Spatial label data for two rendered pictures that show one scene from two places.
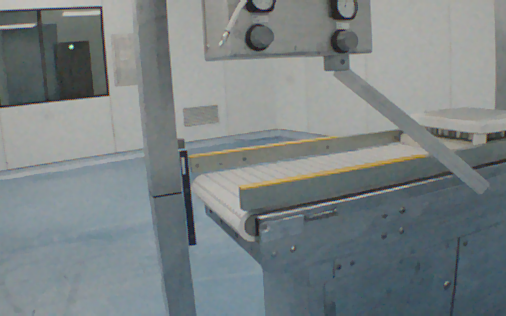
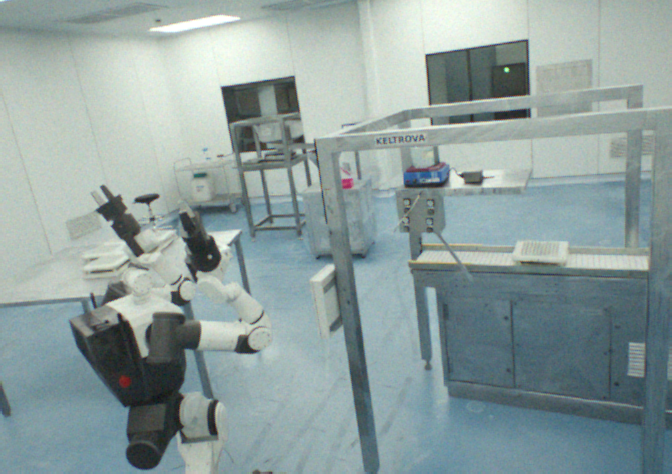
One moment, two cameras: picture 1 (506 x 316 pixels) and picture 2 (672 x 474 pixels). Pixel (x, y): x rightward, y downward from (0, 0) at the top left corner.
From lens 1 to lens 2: 2.27 m
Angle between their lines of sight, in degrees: 49
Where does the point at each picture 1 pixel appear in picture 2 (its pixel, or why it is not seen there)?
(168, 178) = (415, 249)
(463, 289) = (518, 324)
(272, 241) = (417, 277)
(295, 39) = (416, 229)
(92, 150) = not seen: hidden behind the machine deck
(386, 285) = (470, 306)
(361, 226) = (446, 280)
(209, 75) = (650, 101)
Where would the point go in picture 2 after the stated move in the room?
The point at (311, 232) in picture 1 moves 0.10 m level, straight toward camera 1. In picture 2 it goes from (429, 277) to (415, 284)
